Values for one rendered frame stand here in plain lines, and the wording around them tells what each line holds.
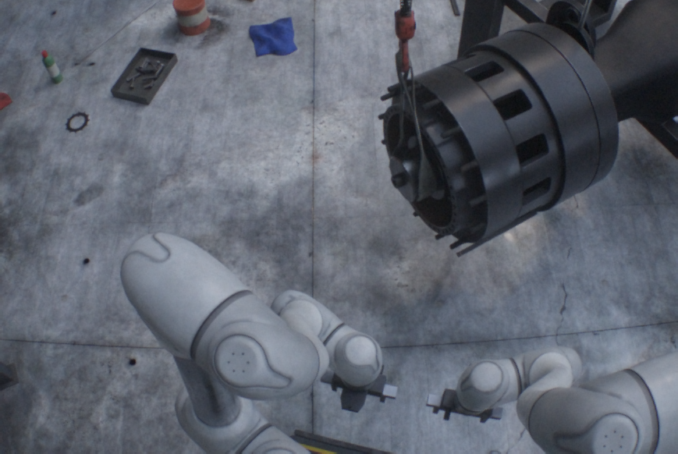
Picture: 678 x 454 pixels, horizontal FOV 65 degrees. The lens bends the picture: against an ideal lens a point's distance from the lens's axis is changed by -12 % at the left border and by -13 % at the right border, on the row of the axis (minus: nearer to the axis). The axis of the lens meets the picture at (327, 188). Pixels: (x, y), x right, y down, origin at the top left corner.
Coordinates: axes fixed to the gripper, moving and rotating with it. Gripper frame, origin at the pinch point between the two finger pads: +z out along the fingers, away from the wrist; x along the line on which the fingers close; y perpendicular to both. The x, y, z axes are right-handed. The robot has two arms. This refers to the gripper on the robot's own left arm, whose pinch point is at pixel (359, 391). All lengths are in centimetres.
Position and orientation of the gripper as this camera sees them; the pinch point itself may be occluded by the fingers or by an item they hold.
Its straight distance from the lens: 165.3
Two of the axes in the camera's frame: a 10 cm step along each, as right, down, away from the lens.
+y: 2.7, -8.2, 5.1
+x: -9.6, -2.0, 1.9
